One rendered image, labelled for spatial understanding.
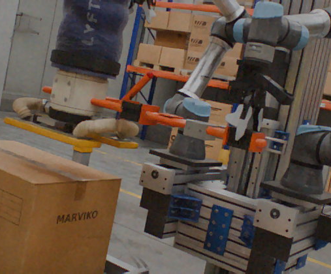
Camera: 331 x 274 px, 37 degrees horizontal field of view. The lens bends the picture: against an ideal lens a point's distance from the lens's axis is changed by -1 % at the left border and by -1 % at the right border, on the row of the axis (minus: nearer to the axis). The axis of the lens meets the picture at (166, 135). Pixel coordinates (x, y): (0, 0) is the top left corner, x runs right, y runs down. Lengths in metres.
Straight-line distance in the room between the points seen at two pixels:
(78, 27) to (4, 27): 3.18
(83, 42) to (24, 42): 11.04
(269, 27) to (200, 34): 8.62
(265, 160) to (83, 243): 0.75
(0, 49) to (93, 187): 3.17
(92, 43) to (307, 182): 0.85
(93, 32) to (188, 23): 8.64
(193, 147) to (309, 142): 0.48
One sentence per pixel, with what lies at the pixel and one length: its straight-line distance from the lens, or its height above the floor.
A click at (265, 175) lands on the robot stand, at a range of 2.01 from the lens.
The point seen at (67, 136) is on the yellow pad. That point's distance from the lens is 1.49.
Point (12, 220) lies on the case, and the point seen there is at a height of 0.81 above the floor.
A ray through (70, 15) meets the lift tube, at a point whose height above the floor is 1.45.
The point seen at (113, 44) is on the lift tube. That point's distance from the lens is 1.59.
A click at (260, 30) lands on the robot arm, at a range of 1.31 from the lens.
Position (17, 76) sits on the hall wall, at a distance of 12.57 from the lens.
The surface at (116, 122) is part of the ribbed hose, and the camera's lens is 1.53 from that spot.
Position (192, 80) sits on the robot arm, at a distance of 2.15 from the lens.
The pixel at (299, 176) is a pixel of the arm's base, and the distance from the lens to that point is 1.78.
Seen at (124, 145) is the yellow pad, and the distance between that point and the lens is 1.61.
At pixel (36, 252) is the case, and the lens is 1.59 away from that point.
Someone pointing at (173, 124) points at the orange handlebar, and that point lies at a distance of 1.40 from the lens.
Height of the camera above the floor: 1.29
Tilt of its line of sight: 5 degrees down
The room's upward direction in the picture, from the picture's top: 12 degrees clockwise
